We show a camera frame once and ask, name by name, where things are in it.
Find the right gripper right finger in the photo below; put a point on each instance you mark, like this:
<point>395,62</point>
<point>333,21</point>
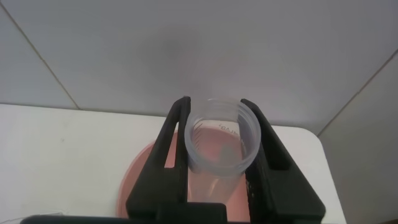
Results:
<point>280,193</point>

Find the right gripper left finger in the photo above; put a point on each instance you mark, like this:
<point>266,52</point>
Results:
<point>161,186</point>

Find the blue pigment test tube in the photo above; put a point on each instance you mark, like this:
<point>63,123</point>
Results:
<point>222,174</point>

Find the pink bowl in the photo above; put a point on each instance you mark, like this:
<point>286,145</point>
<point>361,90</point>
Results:
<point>239,208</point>

